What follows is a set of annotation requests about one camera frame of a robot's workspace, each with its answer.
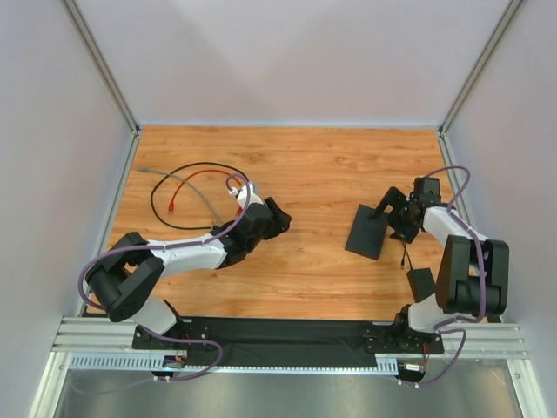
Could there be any black network switch box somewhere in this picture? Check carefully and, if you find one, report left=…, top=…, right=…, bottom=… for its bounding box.
left=345, top=205, right=388, bottom=260

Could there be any thick black ethernet cable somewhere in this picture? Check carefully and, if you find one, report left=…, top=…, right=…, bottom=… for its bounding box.
left=151, top=162, right=253, bottom=231

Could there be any red ethernet cable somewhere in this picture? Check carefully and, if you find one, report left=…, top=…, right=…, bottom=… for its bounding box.
left=167, top=169, right=245, bottom=217

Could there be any grey ethernet cable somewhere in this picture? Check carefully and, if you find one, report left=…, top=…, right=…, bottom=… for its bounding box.
left=137, top=166, right=223, bottom=232

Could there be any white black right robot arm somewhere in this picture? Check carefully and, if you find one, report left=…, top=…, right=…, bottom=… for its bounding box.
left=368, top=177, right=510, bottom=335

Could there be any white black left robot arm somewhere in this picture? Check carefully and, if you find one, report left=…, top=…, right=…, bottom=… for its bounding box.
left=84, top=197, right=292, bottom=340

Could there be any black power adapter brick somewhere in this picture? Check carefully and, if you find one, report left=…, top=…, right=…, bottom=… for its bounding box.
left=406, top=268, right=436, bottom=303

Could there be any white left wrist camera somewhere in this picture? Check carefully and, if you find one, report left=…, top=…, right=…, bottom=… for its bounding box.
left=235, top=186, right=264, bottom=217

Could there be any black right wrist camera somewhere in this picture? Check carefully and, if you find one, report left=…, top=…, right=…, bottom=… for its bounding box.
left=413, top=177, right=441, bottom=205

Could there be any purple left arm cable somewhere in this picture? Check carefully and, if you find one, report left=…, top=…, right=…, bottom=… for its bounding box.
left=69, top=173, right=256, bottom=395

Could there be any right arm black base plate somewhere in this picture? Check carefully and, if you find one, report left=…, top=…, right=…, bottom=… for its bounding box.
left=359, top=322, right=445, bottom=354

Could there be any slotted grey cable duct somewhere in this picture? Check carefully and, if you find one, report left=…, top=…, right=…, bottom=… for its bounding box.
left=67, top=354, right=401, bottom=374

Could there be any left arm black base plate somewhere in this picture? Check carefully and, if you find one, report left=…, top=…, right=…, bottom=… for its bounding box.
left=131, top=320, right=215, bottom=352

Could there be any right aluminium frame post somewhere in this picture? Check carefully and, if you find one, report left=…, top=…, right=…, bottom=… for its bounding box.
left=438, top=0, right=525, bottom=137

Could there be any aluminium frame post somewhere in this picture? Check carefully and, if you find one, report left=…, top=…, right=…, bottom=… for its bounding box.
left=438, top=0, right=525, bottom=137
left=60, top=0, right=140, bottom=133

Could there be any aluminium front frame rail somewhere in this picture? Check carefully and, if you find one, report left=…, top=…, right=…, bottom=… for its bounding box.
left=50, top=316, right=530, bottom=361

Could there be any left aluminium frame post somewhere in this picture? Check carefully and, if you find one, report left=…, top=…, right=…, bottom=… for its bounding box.
left=60, top=0, right=140, bottom=133

